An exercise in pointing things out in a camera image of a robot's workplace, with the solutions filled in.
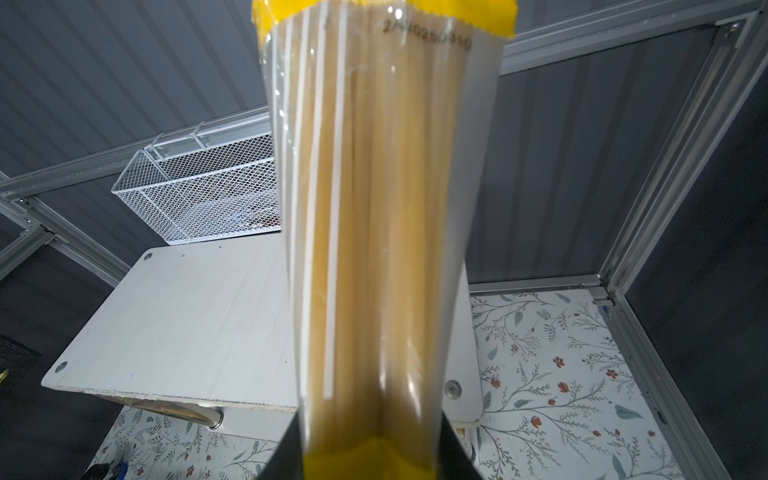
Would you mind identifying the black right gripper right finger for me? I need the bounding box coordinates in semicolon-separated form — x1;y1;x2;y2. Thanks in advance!
437;414;482;480

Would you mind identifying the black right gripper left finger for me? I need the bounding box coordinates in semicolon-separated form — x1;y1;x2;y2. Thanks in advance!
256;414;303;480

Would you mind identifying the white wire mesh basket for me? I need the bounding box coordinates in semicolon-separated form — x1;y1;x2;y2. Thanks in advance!
111;133;281;245

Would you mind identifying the blue stapler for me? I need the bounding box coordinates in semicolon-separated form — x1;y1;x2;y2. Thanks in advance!
80;462;128;480

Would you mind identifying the white two-tier shelf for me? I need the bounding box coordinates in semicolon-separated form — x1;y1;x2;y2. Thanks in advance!
42;229;483;451

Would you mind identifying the yellow clear spaghetti bag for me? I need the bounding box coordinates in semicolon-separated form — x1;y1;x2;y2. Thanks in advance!
252;1;518;479

